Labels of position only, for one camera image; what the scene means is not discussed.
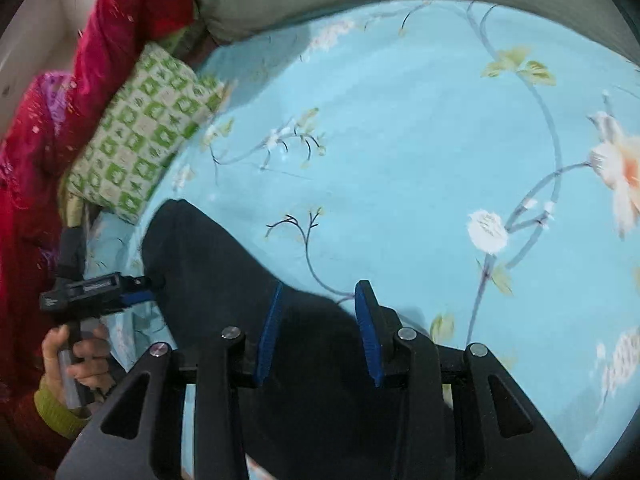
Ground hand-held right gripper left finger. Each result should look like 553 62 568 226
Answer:
55 282 286 480

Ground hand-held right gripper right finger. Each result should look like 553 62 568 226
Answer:
354 280 581 480

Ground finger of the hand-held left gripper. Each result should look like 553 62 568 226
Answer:
122 291 154 311
119 275 166 292

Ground black pants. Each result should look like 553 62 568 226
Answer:
141 199 456 480

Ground person's left forearm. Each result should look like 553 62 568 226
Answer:
34 375 93 441

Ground person's left hand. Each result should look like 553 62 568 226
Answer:
42 325 114 395

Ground green checked pillow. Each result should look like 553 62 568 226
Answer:
65 42 233 226

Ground blue floral bed sheet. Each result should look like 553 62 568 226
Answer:
60 0 640 480

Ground red quilt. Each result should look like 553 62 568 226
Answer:
0 0 201 461

